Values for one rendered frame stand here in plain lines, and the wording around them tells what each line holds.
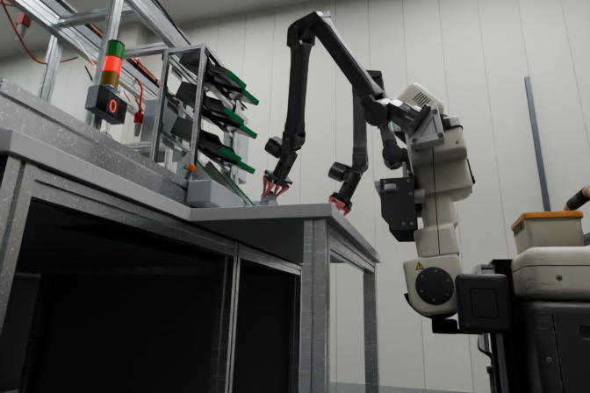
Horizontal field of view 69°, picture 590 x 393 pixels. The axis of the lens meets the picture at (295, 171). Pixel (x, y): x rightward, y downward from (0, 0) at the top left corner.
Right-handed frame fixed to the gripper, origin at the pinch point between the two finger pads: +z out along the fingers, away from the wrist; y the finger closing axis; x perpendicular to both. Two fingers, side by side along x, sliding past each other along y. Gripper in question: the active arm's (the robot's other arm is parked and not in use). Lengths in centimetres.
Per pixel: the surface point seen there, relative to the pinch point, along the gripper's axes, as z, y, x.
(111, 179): -24, 74, 58
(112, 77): -24, 65, -9
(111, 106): -17, 64, -2
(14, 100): -31, 89, 52
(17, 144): -31, 88, 66
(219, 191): -14, 40, 34
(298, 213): -27, 38, 63
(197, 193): -13, 46, 34
